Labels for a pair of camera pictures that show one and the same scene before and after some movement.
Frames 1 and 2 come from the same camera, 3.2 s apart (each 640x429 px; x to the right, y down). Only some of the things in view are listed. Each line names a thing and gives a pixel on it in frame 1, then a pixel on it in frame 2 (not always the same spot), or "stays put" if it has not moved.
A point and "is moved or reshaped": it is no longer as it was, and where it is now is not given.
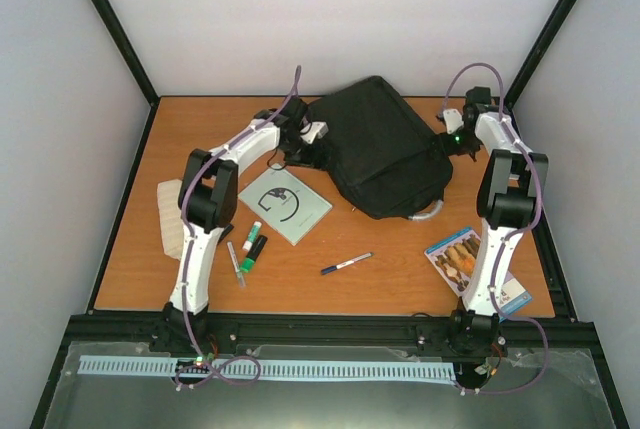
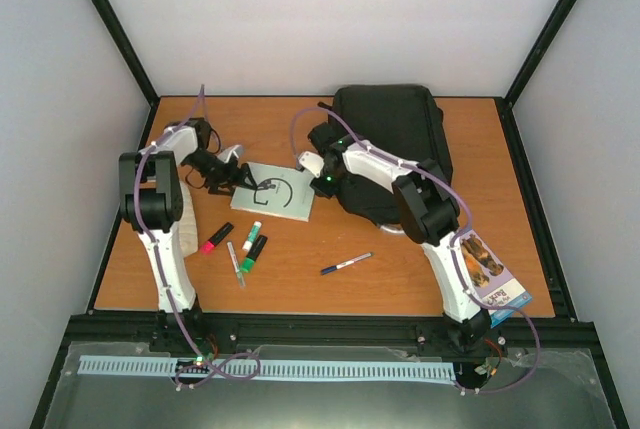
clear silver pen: x=236 y=266 stays put
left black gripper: x=311 y=160 -> x=230 y=180
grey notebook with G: x=286 y=203 is moved or reshaped
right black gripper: x=450 y=151 -> x=325 y=190
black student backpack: x=384 y=159 is moved or reshaped
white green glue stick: x=253 y=235 stays put
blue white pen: x=335 y=267 stays put
